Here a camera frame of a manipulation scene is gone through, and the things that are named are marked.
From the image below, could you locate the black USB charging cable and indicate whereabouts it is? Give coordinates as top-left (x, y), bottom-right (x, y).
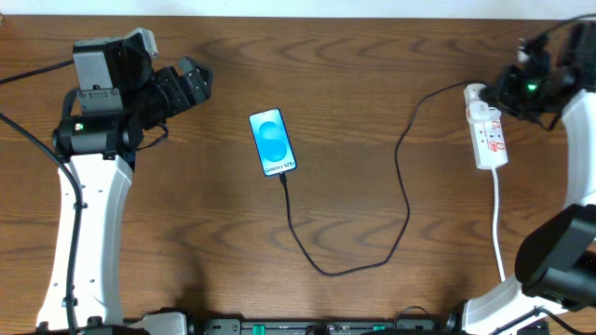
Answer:
top-left (278, 79), bottom-right (488, 278)

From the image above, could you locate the blue Galaxy smartphone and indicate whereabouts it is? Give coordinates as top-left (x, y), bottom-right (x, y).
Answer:
top-left (249, 108), bottom-right (297, 177)

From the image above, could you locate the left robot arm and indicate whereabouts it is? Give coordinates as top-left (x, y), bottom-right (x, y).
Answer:
top-left (35, 28), bottom-right (212, 334)

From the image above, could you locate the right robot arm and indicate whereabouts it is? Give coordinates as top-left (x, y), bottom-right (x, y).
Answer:
top-left (445, 14), bottom-right (595, 334)

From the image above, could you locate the white USB charger plug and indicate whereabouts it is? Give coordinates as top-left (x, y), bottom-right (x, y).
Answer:
top-left (464, 83), bottom-right (487, 107)

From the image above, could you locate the white power strip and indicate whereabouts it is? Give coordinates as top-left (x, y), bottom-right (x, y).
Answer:
top-left (466, 100), bottom-right (508, 170)

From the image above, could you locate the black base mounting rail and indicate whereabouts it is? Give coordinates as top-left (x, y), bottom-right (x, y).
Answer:
top-left (189, 317), bottom-right (463, 335)

